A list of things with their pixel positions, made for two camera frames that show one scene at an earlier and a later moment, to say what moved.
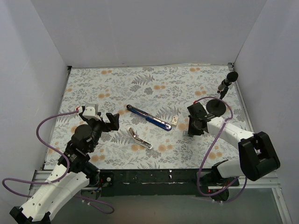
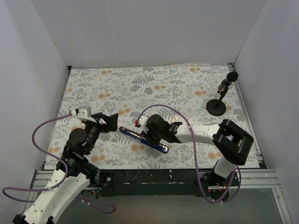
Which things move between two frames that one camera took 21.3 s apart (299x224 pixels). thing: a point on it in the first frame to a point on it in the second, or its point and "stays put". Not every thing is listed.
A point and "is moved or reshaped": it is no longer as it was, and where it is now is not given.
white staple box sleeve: x=174 y=121 stays put
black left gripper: x=103 y=123 stays put
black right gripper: x=193 y=120 to x=149 y=136
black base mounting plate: x=166 y=182 stays put
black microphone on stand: x=217 y=107 stays put
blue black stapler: x=150 y=118 is moved or reshaped
